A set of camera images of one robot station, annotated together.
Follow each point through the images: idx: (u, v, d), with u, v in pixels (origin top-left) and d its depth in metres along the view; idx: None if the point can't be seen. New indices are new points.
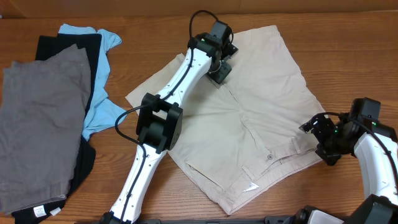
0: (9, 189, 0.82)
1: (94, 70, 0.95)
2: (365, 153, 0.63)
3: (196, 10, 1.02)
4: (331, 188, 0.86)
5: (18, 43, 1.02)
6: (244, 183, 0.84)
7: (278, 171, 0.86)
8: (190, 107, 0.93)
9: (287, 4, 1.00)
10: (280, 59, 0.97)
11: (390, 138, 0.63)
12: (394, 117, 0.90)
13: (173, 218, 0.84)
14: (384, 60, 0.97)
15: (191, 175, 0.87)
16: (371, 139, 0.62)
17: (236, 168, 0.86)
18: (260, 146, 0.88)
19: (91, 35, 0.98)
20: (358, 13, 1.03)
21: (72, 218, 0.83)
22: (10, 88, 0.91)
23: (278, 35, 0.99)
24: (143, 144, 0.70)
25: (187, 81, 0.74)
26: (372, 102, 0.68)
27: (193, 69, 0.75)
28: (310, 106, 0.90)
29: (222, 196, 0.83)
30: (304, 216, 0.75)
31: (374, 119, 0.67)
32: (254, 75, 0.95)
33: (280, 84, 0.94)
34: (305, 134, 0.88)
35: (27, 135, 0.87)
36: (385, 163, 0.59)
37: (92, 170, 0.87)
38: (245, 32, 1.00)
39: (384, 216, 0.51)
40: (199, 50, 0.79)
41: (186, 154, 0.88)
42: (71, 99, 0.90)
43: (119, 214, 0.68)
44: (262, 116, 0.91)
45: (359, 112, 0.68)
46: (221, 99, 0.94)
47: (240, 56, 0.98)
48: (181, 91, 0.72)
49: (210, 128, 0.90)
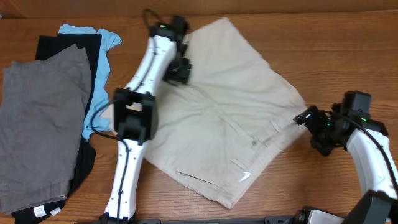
0: (9, 189, 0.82)
1: (94, 70, 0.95)
2: (358, 149, 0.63)
3: (195, 10, 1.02)
4: (331, 188, 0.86)
5: (18, 43, 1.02)
6: (237, 175, 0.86)
7: (266, 154, 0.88)
8: (165, 116, 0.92)
9: (286, 4, 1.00)
10: (239, 46, 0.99)
11: (381, 132, 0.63)
12: (394, 117, 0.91)
13: (173, 218, 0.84)
14: (385, 60, 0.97)
15: (183, 180, 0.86)
16: (363, 135, 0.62)
17: (226, 162, 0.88)
18: (242, 135, 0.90)
19: (91, 34, 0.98)
20: (359, 13, 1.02)
21: (72, 218, 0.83)
22: (10, 88, 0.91)
23: (230, 26, 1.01)
24: (124, 139, 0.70)
25: (155, 68, 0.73)
26: (362, 96, 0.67)
27: (158, 56, 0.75)
28: (278, 85, 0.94)
29: (220, 193, 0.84)
30: (303, 217, 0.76)
31: (365, 114, 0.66)
32: (217, 69, 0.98)
33: (244, 71, 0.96)
34: (278, 112, 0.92)
35: (27, 135, 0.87)
36: (378, 158, 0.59)
37: (92, 170, 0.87)
38: (198, 30, 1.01)
39: (383, 211, 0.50)
40: (162, 38, 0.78)
41: (172, 162, 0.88)
42: (71, 99, 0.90)
43: (114, 214, 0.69)
44: (236, 106, 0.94)
45: (350, 107, 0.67)
46: (194, 99, 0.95)
47: (199, 54, 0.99)
48: (150, 80, 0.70)
49: (191, 130, 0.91)
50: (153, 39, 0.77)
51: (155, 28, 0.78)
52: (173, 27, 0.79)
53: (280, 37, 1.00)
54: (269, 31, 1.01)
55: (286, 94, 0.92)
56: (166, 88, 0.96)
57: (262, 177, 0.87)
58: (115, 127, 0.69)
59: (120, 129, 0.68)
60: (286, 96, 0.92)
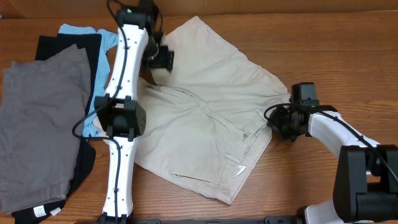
0: (9, 189, 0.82)
1: (94, 70, 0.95)
2: (320, 129, 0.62)
3: (195, 10, 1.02)
4: (329, 188, 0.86)
5: (18, 43, 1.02)
6: (232, 170, 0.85)
7: (258, 144, 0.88)
8: (152, 119, 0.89)
9: (286, 4, 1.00)
10: (214, 42, 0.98)
11: (333, 111, 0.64)
12: (394, 117, 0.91)
13: (173, 218, 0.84)
14: (384, 60, 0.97)
15: (181, 183, 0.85)
16: (318, 117, 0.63)
17: (220, 158, 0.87)
18: (232, 130, 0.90)
19: (91, 35, 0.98)
20: (359, 13, 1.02)
21: (72, 218, 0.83)
22: (10, 88, 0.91)
23: (203, 24, 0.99)
24: (115, 137, 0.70)
25: (130, 65, 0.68)
26: (307, 85, 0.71)
27: (130, 51, 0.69)
28: (259, 76, 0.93)
29: (218, 190, 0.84)
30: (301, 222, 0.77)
31: (314, 101, 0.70)
32: (197, 68, 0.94)
33: (224, 66, 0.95)
34: (265, 102, 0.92)
35: (27, 135, 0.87)
36: (337, 126, 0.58)
37: (92, 170, 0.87)
38: (171, 32, 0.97)
39: (360, 157, 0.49)
40: (130, 26, 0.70)
41: (168, 165, 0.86)
42: (71, 99, 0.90)
43: (113, 213, 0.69)
44: (222, 102, 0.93)
45: (300, 98, 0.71)
46: (180, 101, 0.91)
47: (178, 56, 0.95)
48: (129, 81, 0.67)
49: (181, 132, 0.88)
50: (120, 28, 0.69)
51: (120, 15, 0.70)
52: (138, 12, 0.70)
53: (280, 37, 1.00)
54: (269, 31, 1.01)
55: (268, 83, 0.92)
56: (150, 93, 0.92)
57: (262, 177, 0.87)
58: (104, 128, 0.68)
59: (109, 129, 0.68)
60: (270, 86, 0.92)
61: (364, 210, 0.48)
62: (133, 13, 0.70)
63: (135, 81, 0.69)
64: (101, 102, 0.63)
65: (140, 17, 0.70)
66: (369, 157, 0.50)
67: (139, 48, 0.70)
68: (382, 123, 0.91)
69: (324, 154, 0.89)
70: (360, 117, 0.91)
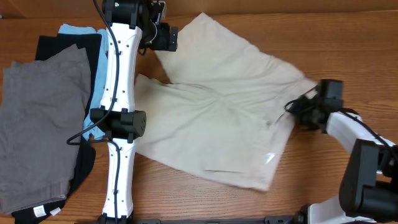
0: (9, 189, 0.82)
1: (94, 70, 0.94)
2: (338, 127, 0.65)
3: (195, 10, 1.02)
4: (330, 188, 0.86)
5: (18, 43, 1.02)
6: (262, 158, 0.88)
7: (282, 130, 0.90)
8: (173, 119, 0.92)
9: (286, 4, 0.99)
10: (225, 36, 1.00)
11: (353, 113, 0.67)
12: (394, 117, 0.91)
13: (173, 218, 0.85)
14: (384, 60, 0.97)
15: (216, 177, 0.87)
16: (337, 116, 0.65)
17: (249, 149, 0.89)
18: (255, 120, 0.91)
19: (90, 35, 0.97)
20: (359, 13, 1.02)
21: (72, 218, 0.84)
22: (10, 88, 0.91)
23: (209, 20, 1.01)
24: (114, 139, 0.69)
25: (124, 71, 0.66)
26: (336, 83, 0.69)
27: (122, 56, 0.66)
28: (272, 65, 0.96)
29: (253, 179, 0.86)
30: (302, 219, 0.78)
31: (339, 100, 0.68)
32: (211, 64, 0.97)
33: (237, 60, 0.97)
34: (282, 89, 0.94)
35: (27, 135, 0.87)
36: (356, 124, 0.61)
37: (92, 170, 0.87)
38: (181, 31, 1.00)
39: (373, 152, 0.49)
40: (120, 23, 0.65)
41: (198, 162, 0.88)
42: (71, 99, 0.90)
43: (112, 214, 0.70)
44: (240, 94, 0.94)
45: (325, 95, 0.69)
46: (199, 98, 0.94)
47: (189, 55, 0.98)
48: (123, 91, 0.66)
49: (206, 128, 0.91)
50: (109, 28, 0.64)
51: (109, 11, 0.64)
52: (127, 6, 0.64)
53: (280, 37, 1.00)
54: (269, 32, 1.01)
55: (283, 70, 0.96)
56: (167, 92, 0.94)
57: None
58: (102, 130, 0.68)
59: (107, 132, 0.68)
60: (282, 73, 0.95)
61: (372, 205, 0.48)
62: (121, 7, 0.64)
63: (131, 88, 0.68)
64: (99, 113, 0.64)
65: (130, 10, 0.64)
66: (383, 157, 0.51)
67: (132, 51, 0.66)
68: (381, 123, 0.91)
69: (325, 154, 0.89)
70: None
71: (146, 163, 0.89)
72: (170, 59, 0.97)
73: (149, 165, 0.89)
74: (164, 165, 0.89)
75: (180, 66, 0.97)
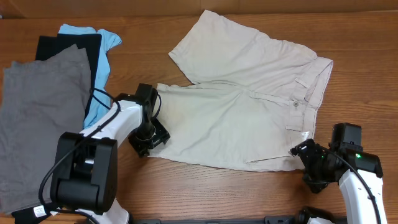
0: (9, 189, 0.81)
1: (94, 70, 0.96)
2: (349, 193, 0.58)
3: (196, 11, 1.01)
4: (331, 188, 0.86)
5: (18, 43, 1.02)
6: (298, 137, 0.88)
7: (310, 109, 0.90)
8: (199, 117, 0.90)
9: (286, 5, 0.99)
10: (233, 27, 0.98)
11: (377, 167, 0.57)
12: (395, 117, 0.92)
13: (173, 218, 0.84)
14: (385, 60, 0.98)
15: (259, 167, 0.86)
16: (354, 179, 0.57)
17: (283, 132, 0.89)
18: (282, 103, 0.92)
19: (91, 34, 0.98)
20: (358, 14, 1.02)
21: (72, 218, 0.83)
22: (10, 88, 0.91)
23: (216, 15, 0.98)
24: (81, 196, 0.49)
25: (119, 119, 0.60)
26: (353, 127, 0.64)
27: (123, 112, 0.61)
28: (285, 47, 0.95)
29: (295, 161, 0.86)
30: (303, 217, 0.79)
31: (357, 145, 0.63)
32: (227, 58, 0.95)
33: (251, 50, 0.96)
34: (301, 68, 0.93)
35: (27, 135, 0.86)
36: (369, 211, 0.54)
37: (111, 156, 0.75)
38: (190, 31, 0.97)
39: None
40: (127, 101, 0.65)
41: (238, 157, 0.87)
42: (71, 99, 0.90)
43: None
44: (260, 82, 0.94)
45: (341, 139, 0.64)
46: (223, 93, 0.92)
47: (204, 53, 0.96)
48: (111, 127, 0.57)
49: (237, 121, 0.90)
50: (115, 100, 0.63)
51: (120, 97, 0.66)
52: (135, 98, 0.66)
53: (280, 37, 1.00)
54: (269, 31, 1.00)
55: (299, 52, 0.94)
56: (190, 95, 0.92)
57: (262, 177, 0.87)
58: (55, 168, 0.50)
59: (64, 170, 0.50)
60: (298, 53, 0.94)
61: None
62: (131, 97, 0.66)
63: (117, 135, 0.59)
64: (69, 139, 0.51)
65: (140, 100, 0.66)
66: None
67: (133, 113, 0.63)
68: (382, 123, 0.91)
69: None
70: (360, 117, 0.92)
71: (146, 163, 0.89)
72: (186, 61, 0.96)
73: (149, 166, 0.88)
74: (163, 166, 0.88)
75: (197, 66, 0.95)
